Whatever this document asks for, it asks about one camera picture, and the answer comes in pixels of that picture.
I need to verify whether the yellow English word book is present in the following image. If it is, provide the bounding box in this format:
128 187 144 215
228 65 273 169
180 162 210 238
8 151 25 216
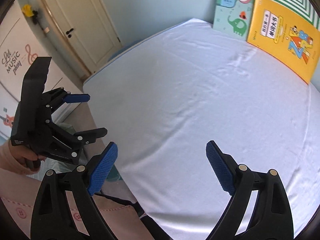
247 0 319 83

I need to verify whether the green elephant children's book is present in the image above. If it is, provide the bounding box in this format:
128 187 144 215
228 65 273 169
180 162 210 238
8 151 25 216
213 0 254 41

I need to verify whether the pink pajama clothing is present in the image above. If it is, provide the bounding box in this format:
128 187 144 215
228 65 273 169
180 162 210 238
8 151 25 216
1 141 152 239

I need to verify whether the person's left hand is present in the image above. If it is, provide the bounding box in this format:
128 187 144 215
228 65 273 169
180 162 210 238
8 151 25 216
9 140 47 172

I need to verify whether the white wardrobe with guitar sticker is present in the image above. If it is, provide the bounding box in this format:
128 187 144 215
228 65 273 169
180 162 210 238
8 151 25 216
0 1 81 140

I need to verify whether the white bedroom door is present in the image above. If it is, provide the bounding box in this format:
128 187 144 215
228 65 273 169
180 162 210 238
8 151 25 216
44 0 121 73

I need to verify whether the white sheet covered bed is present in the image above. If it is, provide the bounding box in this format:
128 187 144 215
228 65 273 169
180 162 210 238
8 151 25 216
84 19 319 239

